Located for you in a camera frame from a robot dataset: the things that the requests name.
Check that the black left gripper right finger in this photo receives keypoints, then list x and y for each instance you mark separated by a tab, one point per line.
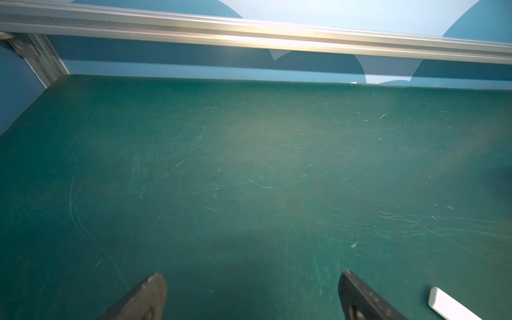
360	301

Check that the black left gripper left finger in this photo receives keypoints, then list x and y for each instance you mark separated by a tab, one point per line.
144	301

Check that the white rectangular usb drive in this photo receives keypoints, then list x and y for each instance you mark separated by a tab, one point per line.
447	307

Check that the aluminium left frame post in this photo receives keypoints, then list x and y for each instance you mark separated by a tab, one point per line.
40	55

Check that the aluminium rear frame rail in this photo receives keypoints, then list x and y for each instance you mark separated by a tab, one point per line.
118	23

